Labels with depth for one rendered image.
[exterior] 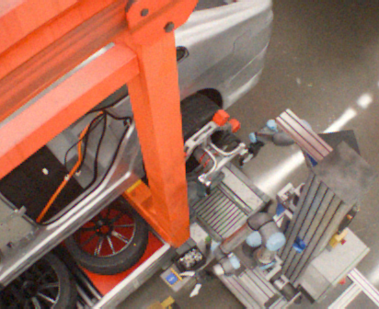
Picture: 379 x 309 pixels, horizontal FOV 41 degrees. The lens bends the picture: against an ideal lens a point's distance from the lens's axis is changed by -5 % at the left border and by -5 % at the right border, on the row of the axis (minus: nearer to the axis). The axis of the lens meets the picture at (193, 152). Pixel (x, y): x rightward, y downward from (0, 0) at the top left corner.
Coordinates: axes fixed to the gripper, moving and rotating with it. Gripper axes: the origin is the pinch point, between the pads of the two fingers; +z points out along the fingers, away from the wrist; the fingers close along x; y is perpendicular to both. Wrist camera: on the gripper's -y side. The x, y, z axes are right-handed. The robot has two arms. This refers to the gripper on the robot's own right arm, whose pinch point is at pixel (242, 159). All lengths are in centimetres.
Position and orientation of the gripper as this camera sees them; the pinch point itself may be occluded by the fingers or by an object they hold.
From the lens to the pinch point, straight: 387.0
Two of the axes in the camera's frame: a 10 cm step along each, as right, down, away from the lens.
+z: -7.3, 6.1, -3.1
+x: 6.8, 6.3, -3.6
